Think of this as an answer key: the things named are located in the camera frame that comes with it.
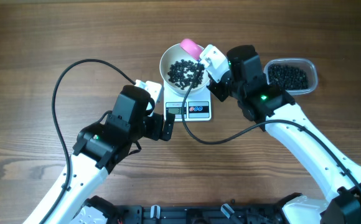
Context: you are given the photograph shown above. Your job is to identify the clear plastic container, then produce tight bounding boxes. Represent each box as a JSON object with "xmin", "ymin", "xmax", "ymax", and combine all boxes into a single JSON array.
[{"xmin": 264, "ymin": 58, "xmax": 318, "ymax": 95}]

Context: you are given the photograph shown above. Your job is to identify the black beans in bowl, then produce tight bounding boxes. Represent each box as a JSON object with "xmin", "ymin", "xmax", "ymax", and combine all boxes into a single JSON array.
[{"xmin": 167, "ymin": 59, "xmax": 204, "ymax": 90}]

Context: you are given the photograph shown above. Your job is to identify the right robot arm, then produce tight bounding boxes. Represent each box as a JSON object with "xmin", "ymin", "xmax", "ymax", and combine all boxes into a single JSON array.
[{"xmin": 200, "ymin": 45, "xmax": 361, "ymax": 223}]

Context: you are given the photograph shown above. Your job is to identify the black camera cable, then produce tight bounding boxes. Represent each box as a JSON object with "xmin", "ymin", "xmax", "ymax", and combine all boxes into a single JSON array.
[
  {"xmin": 39, "ymin": 58, "xmax": 136, "ymax": 224},
  {"xmin": 181, "ymin": 60, "xmax": 361, "ymax": 223}
]

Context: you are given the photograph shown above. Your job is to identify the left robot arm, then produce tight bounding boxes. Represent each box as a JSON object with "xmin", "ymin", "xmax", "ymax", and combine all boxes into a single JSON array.
[{"xmin": 25, "ymin": 80, "xmax": 174, "ymax": 223}]

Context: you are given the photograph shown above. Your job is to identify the black left camera cable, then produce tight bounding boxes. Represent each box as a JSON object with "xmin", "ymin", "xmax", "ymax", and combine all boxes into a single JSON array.
[{"xmin": 39, "ymin": 58, "xmax": 136, "ymax": 224}]

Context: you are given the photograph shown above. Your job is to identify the white digital kitchen scale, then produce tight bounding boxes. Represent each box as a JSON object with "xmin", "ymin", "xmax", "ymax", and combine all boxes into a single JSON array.
[{"xmin": 164, "ymin": 81, "xmax": 212, "ymax": 122}]

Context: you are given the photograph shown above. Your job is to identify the black right camera cable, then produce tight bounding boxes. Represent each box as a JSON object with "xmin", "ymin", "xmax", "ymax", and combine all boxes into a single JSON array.
[{"xmin": 181, "ymin": 60, "xmax": 361, "ymax": 223}]

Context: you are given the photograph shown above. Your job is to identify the pink scoop blue handle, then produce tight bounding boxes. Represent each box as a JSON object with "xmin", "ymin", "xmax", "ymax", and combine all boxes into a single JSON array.
[{"xmin": 180, "ymin": 39, "xmax": 204, "ymax": 61}]

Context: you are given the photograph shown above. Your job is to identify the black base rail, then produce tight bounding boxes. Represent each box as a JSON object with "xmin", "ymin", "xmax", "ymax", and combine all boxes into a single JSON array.
[{"xmin": 71, "ymin": 195, "xmax": 321, "ymax": 224}]

